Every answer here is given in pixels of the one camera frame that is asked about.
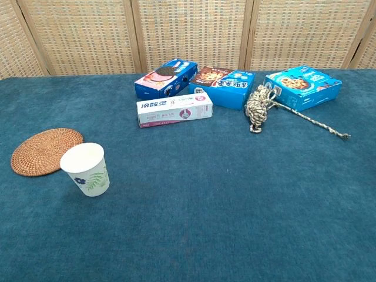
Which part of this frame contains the white floral paper cup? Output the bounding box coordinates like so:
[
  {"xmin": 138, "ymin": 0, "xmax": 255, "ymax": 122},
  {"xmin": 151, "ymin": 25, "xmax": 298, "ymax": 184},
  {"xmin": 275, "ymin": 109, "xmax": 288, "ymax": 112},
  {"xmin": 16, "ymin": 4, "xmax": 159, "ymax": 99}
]
[{"xmin": 59, "ymin": 142, "xmax": 110, "ymax": 197}]

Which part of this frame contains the round woven rattan coaster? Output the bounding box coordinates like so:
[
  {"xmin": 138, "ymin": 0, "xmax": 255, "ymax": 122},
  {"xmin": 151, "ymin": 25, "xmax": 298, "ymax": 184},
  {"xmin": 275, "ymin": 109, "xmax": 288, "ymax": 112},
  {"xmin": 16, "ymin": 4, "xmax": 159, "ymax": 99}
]
[{"xmin": 11, "ymin": 127, "xmax": 85, "ymax": 177}]

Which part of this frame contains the white toothpaste box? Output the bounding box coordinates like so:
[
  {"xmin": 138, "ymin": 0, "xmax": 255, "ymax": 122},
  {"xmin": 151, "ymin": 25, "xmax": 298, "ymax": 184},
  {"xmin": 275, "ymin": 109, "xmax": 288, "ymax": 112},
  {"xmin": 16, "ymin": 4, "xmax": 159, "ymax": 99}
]
[{"xmin": 136, "ymin": 92, "xmax": 214, "ymax": 129}]

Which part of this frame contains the blue table cloth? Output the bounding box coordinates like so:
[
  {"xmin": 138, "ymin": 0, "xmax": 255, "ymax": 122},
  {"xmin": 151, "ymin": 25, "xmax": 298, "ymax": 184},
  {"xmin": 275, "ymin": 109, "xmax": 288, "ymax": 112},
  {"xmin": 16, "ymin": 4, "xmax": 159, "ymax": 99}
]
[{"xmin": 0, "ymin": 69, "xmax": 376, "ymax": 282}]

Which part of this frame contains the blue Oreo cookie box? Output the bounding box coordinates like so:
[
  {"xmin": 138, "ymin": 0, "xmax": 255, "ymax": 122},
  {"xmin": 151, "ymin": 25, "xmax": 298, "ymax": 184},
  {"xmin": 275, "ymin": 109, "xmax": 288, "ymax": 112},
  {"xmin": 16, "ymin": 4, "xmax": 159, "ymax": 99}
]
[{"xmin": 134, "ymin": 58, "xmax": 199, "ymax": 100}]

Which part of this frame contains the blue and brown cookie box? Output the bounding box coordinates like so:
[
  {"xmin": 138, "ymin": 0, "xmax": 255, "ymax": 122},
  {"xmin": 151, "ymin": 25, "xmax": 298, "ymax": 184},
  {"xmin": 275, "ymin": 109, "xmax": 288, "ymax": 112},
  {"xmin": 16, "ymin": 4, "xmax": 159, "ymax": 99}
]
[{"xmin": 188, "ymin": 65, "xmax": 256, "ymax": 111}]

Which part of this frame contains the woven folding screen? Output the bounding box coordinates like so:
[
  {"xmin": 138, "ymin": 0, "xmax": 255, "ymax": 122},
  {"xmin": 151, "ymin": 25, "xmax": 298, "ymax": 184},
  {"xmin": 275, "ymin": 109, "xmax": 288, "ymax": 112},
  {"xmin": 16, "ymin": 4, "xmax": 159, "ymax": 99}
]
[{"xmin": 0, "ymin": 0, "xmax": 376, "ymax": 80}]

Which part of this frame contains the light blue cookie box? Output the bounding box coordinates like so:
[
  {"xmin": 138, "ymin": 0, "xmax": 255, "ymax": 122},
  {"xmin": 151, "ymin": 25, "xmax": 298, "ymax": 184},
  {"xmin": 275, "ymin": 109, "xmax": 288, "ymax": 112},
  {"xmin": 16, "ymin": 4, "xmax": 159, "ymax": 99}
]
[{"xmin": 264, "ymin": 65, "xmax": 343, "ymax": 112}]

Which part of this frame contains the bundled twisted rope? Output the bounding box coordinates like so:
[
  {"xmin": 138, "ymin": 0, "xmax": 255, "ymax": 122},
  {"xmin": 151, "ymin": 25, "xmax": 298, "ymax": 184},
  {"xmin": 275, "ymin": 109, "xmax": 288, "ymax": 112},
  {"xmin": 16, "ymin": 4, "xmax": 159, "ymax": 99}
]
[{"xmin": 244, "ymin": 84, "xmax": 352, "ymax": 139}]

